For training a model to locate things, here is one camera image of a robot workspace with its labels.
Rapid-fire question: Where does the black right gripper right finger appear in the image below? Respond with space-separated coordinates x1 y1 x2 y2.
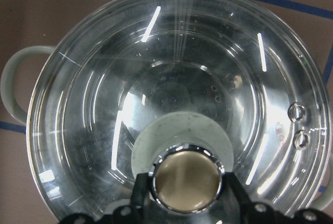
221 172 332 223

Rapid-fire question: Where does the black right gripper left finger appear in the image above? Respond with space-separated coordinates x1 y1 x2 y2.
58 173 151 224

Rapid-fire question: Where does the glass pot lid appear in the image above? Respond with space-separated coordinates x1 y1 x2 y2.
25 0 329 222

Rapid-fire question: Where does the pale green cooking pot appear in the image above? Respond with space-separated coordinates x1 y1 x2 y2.
1 0 333 217

